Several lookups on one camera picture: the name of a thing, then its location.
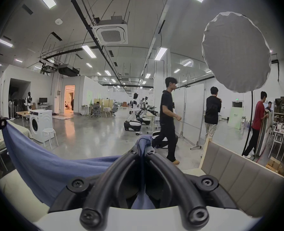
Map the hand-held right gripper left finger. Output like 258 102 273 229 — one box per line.
48 146 145 230

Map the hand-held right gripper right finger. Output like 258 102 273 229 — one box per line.
146 147 239 229

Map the blue garment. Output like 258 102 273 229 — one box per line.
3 120 157 210

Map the white humanoid robot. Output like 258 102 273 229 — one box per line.
24 92 34 111
124 93 142 132

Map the white washing machine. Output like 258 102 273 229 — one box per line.
29 109 53 143

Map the white round stool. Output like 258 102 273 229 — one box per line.
42 128 59 150

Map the desk with monitors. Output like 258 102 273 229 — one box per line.
38 97 53 111

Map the padded beige headboard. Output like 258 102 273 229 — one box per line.
199 141 284 219

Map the bed with beige sheet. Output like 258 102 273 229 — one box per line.
0 168 205 216

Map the brown carton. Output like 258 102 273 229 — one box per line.
267 156 284 177

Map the white table with clutter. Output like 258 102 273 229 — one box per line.
268 123 284 159

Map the round softbox lamp on stand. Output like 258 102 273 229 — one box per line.
202 12 273 157

